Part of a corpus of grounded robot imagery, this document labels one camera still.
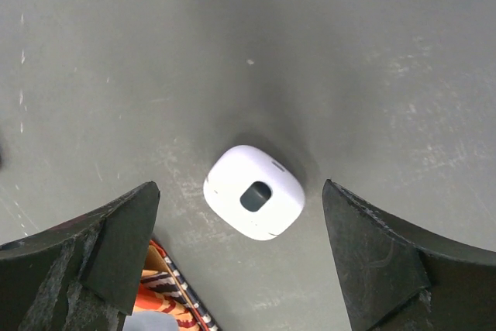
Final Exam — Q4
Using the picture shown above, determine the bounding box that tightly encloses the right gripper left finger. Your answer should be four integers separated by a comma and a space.
1, 181, 160, 330

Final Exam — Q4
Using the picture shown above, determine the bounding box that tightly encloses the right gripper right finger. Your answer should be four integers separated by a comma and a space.
322, 180, 495, 330

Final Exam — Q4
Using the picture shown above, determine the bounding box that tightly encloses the white earbud charging case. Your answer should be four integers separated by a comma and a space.
203, 145, 305, 241

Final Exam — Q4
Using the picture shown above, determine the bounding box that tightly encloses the light blue mug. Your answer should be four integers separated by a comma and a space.
122, 311, 179, 331

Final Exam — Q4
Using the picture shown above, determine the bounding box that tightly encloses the orange patterned placemat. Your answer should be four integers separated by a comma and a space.
133, 240, 221, 331

